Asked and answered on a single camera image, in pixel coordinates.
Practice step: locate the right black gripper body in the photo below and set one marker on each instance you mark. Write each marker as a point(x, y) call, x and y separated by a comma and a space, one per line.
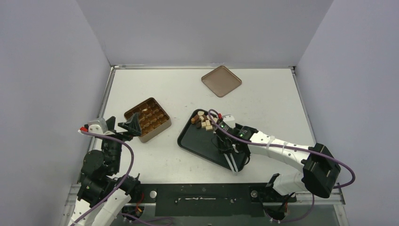
point(225, 147)

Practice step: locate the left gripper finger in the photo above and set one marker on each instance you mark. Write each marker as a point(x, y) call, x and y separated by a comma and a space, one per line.
point(132, 126)
point(110, 123)

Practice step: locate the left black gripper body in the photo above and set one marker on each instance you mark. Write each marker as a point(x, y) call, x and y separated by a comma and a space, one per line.
point(113, 148)

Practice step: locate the metal tongs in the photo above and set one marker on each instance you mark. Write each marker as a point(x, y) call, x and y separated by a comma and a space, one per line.
point(231, 162)

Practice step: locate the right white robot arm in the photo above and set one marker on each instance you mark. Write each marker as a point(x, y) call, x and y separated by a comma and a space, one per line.
point(316, 170)

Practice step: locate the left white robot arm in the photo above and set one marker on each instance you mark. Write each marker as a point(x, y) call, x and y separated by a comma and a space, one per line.
point(105, 182)

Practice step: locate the gold chocolate box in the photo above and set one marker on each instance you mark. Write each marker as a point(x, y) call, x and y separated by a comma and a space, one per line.
point(152, 122)

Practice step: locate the black plastic tray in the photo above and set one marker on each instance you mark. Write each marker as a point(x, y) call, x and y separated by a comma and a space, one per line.
point(196, 139)

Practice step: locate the brown box lid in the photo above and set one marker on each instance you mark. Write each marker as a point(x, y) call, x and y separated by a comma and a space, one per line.
point(221, 81)

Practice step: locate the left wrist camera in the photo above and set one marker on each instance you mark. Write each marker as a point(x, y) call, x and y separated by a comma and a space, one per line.
point(96, 126)

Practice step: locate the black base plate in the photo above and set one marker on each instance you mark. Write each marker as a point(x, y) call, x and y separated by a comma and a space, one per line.
point(209, 200)

